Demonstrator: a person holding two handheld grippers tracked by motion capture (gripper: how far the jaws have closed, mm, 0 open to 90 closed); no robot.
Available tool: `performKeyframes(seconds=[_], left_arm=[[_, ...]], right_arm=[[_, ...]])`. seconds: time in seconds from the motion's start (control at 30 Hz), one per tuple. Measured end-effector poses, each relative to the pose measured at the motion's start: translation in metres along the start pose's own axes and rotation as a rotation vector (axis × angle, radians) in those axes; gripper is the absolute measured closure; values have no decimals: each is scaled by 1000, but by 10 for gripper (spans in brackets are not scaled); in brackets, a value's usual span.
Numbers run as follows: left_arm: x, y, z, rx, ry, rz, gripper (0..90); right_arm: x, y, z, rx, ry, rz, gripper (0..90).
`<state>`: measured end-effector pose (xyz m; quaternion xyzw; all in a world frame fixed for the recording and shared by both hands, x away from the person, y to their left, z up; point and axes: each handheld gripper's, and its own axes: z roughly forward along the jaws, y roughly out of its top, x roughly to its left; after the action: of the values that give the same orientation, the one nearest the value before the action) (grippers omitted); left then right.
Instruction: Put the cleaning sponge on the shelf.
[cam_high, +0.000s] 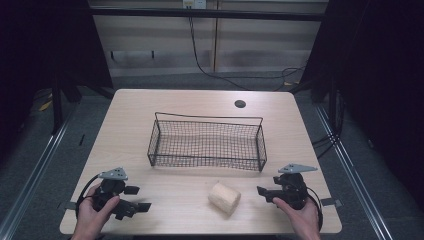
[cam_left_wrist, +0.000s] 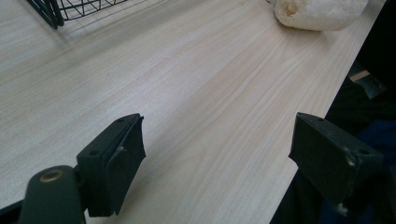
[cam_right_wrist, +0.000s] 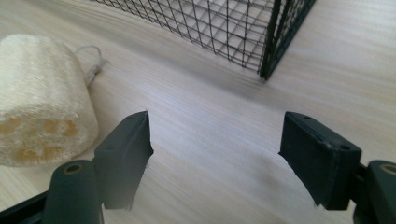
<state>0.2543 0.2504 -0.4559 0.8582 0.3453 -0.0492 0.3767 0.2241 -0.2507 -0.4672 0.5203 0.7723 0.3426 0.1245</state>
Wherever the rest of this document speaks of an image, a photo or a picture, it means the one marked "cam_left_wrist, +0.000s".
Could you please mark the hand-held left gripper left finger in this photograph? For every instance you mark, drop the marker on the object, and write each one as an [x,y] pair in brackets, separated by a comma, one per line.
[109,165]

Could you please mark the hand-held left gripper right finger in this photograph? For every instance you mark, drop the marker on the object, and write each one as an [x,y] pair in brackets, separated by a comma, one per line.
[330,158]

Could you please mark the dark object with tan label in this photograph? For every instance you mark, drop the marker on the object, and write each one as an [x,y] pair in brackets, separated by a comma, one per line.
[365,81]

